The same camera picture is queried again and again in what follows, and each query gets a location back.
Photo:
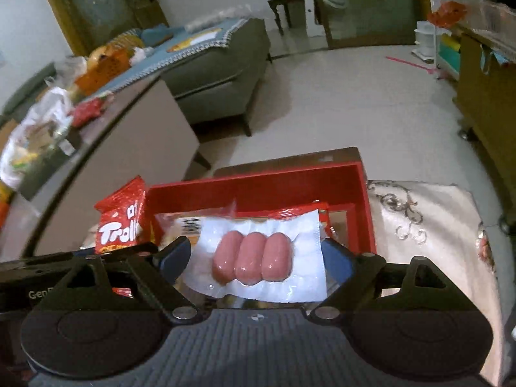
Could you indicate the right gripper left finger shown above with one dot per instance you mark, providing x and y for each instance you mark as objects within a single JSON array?
[{"x": 156, "y": 276}]

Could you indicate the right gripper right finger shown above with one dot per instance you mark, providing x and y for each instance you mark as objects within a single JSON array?
[{"x": 354, "y": 274}]

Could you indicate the steamed cake packet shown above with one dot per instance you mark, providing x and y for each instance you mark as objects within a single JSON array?
[{"x": 189, "y": 224}]

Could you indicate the red Trolli candy bag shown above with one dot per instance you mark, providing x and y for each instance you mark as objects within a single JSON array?
[{"x": 122, "y": 222}]

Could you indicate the pink sausage vacuum pack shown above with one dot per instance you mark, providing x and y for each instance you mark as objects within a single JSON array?
[{"x": 268, "y": 260}]

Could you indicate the red cardboard box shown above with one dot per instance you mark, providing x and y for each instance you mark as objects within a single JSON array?
[{"x": 341, "y": 185}]

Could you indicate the floral satin tablecloth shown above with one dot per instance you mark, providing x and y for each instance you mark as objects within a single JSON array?
[{"x": 442, "y": 223}]

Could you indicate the dark green box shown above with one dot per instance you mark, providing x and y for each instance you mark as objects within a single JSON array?
[{"x": 43, "y": 168}]

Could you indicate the beige side cabinet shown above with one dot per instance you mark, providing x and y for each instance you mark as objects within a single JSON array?
[{"x": 142, "y": 133}]

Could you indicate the white plastic bag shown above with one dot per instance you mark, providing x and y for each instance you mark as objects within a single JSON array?
[{"x": 46, "y": 123}]

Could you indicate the red snack bag on cabinet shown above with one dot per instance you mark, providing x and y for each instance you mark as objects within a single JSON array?
[{"x": 87, "y": 111}]

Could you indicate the grey sofa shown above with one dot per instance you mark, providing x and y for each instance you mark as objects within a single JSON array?
[{"x": 214, "y": 79}]

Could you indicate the orange plastic basket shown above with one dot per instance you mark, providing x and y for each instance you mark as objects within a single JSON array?
[{"x": 106, "y": 70}]

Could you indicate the brown wooden cabinet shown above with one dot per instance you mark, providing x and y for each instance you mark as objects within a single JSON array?
[{"x": 486, "y": 98}]

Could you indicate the blue sofa cover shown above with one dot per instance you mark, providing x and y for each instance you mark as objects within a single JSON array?
[{"x": 181, "y": 44}]

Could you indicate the white wire shelf rack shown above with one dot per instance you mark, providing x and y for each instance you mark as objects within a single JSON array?
[{"x": 436, "y": 42}]

